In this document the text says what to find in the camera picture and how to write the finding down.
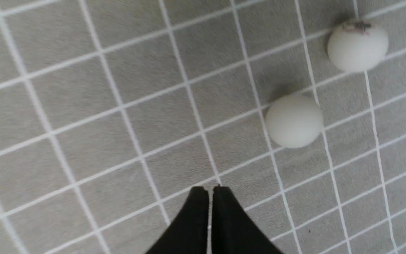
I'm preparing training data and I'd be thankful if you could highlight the white ping-pong ball with logo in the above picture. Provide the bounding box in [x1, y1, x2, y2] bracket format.
[327, 19, 389, 73]

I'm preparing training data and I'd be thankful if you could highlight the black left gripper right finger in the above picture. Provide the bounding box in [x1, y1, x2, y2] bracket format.
[211, 186, 282, 254]

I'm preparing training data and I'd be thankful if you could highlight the grey checkered tablecloth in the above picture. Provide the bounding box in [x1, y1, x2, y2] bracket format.
[0, 0, 406, 254]

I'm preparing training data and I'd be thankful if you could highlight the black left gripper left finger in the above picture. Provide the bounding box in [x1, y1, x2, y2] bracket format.
[147, 187, 209, 254]

